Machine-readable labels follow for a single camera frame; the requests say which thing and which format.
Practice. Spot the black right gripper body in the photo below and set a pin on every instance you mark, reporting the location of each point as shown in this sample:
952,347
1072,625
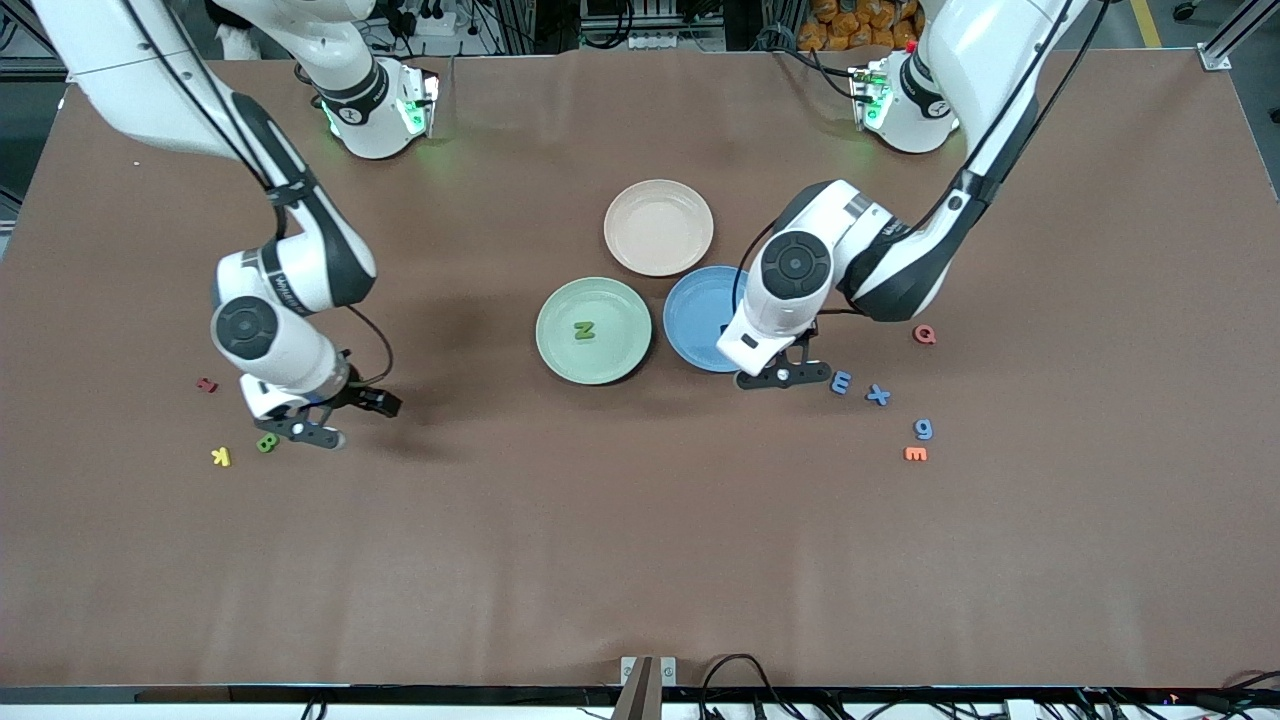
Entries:
358,396

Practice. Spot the blue foam letter E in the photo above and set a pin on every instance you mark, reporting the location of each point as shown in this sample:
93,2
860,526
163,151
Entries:
841,383

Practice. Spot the blue foam letter X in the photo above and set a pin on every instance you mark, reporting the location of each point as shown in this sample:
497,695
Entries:
878,395

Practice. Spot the green foam letter B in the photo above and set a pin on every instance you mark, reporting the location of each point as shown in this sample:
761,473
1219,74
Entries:
267,443

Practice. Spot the green foam letter N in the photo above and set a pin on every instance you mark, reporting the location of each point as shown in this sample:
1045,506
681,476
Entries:
584,331

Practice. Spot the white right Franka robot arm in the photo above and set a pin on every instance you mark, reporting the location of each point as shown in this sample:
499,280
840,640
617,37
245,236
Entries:
290,350

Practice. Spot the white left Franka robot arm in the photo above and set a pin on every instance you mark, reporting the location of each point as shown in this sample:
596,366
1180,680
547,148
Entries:
860,225

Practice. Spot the blue round plate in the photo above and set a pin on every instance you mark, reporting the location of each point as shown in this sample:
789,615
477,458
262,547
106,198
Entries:
690,320

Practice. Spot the light green round plate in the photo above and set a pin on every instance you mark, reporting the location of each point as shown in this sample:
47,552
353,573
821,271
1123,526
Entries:
620,345

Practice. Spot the red foam letter Q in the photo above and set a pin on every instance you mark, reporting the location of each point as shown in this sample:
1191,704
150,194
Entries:
925,335

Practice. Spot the pale pink round plate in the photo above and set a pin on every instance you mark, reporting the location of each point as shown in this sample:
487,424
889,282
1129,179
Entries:
658,228

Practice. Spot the yellow foam letter K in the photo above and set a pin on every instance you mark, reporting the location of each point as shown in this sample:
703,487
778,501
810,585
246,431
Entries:
221,457

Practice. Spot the blue foam letter g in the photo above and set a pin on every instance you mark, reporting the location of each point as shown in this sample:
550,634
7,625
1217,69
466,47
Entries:
923,430

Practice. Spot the long white power strip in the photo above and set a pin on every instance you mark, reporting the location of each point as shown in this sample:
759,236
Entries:
675,42

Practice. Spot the bag of orange fruits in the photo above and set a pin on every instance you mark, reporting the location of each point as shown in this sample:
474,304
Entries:
850,25

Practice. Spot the white square power strip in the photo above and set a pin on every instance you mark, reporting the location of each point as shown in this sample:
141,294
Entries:
432,22

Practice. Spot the silver camera mount bracket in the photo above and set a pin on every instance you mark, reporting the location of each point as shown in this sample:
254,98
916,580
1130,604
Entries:
648,680

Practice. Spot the aluminium frame post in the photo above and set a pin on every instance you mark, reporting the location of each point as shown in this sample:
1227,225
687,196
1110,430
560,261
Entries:
1215,58

